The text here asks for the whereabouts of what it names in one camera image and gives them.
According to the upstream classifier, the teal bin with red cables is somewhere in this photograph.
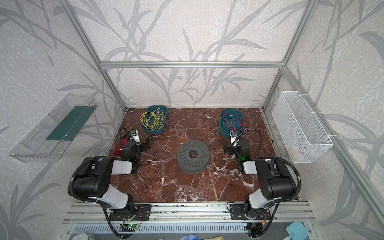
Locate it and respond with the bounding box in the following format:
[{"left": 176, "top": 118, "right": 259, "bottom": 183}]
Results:
[{"left": 219, "top": 109, "right": 245, "bottom": 139}]

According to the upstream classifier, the teal bin with yellow cables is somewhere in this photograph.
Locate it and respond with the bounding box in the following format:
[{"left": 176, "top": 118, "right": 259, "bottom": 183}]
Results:
[{"left": 139, "top": 105, "right": 168, "bottom": 135}]

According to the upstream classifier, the dark grey foam spool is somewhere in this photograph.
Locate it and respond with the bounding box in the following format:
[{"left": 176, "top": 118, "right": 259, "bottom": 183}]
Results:
[{"left": 177, "top": 140, "right": 210, "bottom": 175}]

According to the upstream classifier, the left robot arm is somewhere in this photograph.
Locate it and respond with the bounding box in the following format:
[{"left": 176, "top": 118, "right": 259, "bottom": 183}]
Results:
[{"left": 68, "top": 139, "right": 151, "bottom": 221}]

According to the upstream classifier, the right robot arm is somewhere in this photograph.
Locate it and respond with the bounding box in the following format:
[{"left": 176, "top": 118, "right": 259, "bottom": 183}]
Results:
[{"left": 223, "top": 139, "right": 302, "bottom": 222}]

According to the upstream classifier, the red spray bottle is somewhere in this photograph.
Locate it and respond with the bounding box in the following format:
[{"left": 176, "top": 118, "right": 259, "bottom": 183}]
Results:
[{"left": 113, "top": 147, "right": 122, "bottom": 158}]

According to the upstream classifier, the green circuit board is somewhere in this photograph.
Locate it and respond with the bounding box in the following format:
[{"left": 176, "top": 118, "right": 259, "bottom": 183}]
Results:
[{"left": 119, "top": 223, "right": 141, "bottom": 233}]

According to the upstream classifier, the light blue plastic object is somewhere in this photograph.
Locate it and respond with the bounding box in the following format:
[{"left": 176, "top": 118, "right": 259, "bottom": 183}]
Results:
[{"left": 283, "top": 222, "right": 308, "bottom": 240}]

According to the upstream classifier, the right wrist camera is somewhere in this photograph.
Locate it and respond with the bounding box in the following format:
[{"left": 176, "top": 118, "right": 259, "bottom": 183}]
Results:
[{"left": 229, "top": 131, "right": 239, "bottom": 147}]

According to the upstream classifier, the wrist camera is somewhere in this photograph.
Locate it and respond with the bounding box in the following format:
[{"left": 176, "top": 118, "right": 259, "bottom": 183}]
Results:
[
  {"left": 129, "top": 130, "right": 141, "bottom": 143},
  {"left": 229, "top": 131, "right": 239, "bottom": 147}
]

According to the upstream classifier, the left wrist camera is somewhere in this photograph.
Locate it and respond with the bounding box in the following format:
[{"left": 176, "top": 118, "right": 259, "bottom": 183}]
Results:
[{"left": 129, "top": 130, "right": 141, "bottom": 143}]

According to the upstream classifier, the red blue cable bundle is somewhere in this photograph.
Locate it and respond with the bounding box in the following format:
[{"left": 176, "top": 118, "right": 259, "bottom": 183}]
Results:
[{"left": 221, "top": 111, "right": 244, "bottom": 136}]

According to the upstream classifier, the yellow cable bundle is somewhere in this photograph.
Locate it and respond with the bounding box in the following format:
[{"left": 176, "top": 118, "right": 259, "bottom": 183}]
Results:
[{"left": 139, "top": 108, "right": 166, "bottom": 131}]

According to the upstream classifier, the white wire mesh basket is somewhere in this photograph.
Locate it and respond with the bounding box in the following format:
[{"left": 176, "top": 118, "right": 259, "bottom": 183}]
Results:
[{"left": 272, "top": 91, "right": 334, "bottom": 164}]

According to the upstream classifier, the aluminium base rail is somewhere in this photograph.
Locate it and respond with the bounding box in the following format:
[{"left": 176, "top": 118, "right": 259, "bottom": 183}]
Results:
[{"left": 63, "top": 202, "right": 316, "bottom": 224}]

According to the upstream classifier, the clear plastic wall shelf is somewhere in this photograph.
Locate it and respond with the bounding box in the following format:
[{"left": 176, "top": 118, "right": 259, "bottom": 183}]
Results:
[{"left": 9, "top": 94, "right": 98, "bottom": 163}]

